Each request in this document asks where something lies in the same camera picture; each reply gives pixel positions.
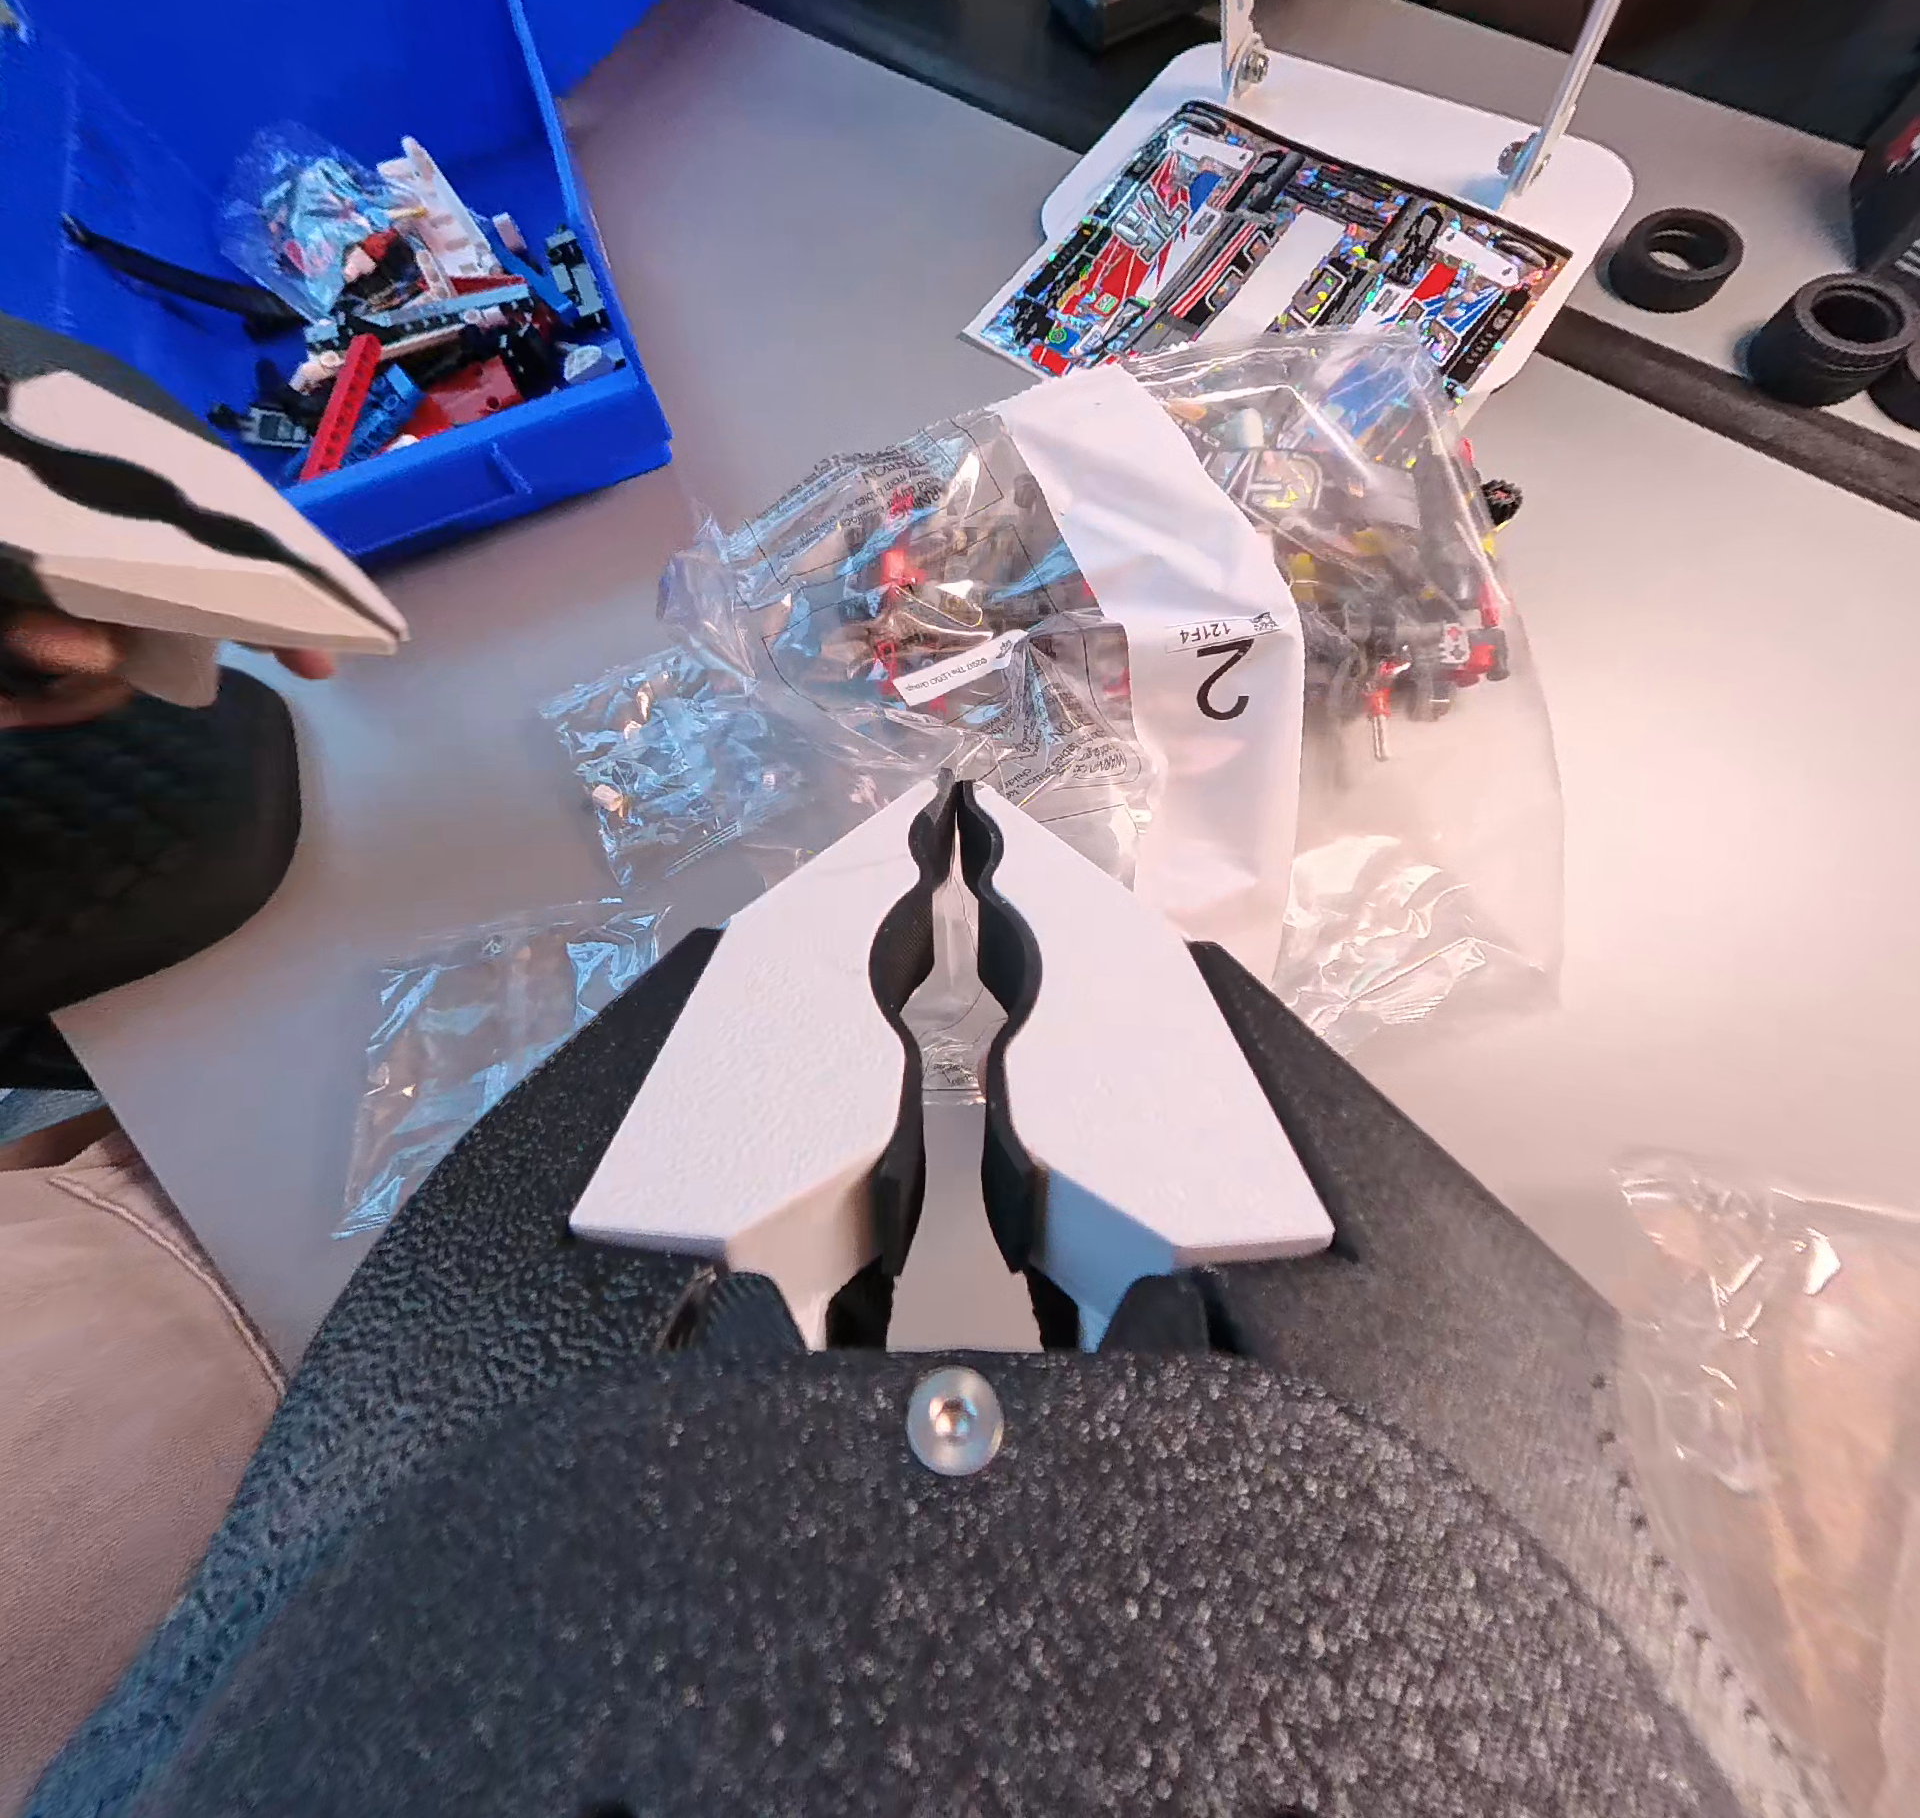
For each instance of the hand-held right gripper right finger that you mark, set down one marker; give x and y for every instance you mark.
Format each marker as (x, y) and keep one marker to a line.
(1172, 1098)

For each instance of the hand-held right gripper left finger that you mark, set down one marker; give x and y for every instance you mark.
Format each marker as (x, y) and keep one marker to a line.
(737, 1098)

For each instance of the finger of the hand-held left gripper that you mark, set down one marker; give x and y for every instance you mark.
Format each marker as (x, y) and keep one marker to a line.
(148, 587)
(133, 447)

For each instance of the blue bin with white tag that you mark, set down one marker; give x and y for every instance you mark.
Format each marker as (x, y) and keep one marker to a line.
(300, 33)

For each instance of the white labelled clear plastic bag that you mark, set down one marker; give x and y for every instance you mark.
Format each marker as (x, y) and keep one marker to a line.
(1138, 543)

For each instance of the clear bag of lego parts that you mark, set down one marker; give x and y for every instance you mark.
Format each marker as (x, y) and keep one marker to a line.
(1785, 1474)

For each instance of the black lego tyre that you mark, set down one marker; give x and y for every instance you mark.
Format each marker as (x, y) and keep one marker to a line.
(1902, 387)
(1837, 341)
(1672, 264)

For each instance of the black lego set box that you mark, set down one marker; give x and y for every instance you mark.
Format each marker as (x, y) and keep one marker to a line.
(1888, 181)

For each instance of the person's left hand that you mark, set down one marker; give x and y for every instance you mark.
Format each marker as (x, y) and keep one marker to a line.
(47, 664)

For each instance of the person's tan trousers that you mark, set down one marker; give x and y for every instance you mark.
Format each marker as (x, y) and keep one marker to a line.
(104, 1400)

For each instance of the holographic sticker sheet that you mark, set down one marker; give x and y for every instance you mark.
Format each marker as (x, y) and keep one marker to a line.
(1248, 243)

